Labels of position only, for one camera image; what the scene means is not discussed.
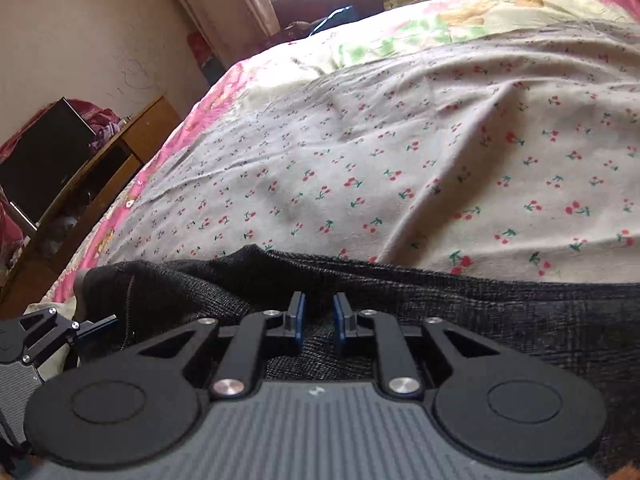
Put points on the blue item on bench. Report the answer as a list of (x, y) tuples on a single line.
[(338, 17)]

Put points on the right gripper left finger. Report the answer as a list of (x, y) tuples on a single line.
[(242, 351)]

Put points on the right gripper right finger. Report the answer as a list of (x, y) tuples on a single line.
[(376, 335)]

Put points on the left beige curtain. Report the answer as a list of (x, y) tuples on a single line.
[(234, 29)]

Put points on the wooden side cabinet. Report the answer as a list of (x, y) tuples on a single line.
[(82, 203)]

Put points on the black monitor on floor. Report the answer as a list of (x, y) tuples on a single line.
[(44, 159)]

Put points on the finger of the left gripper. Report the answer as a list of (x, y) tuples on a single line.
[(88, 329)]

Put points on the dark grey plaid pants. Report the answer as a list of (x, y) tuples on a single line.
[(590, 329)]

